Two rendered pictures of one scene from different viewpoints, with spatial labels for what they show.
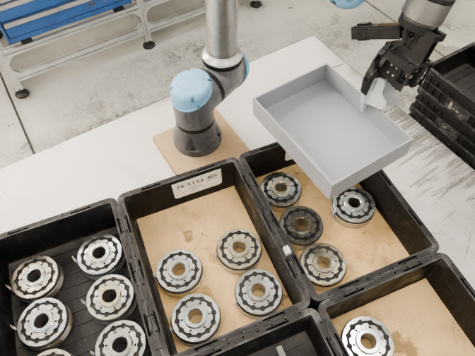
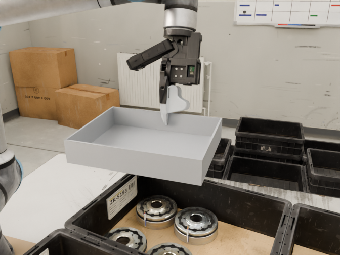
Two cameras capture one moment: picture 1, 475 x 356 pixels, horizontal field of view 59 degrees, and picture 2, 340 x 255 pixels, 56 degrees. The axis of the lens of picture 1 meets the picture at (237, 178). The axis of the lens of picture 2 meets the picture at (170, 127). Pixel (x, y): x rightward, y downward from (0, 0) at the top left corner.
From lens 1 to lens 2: 0.45 m
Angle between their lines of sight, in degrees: 46
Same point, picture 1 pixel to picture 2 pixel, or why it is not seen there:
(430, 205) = not seen: hidden behind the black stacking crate
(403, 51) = (179, 56)
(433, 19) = (192, 22)
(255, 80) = (24, 197)
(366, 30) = (141, 55)
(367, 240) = (229, 244)
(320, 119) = (136, 143)
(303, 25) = not seen: hidden behind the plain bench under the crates
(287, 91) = (91, 133)
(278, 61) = (38, 177)
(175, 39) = not seen: outside the picture
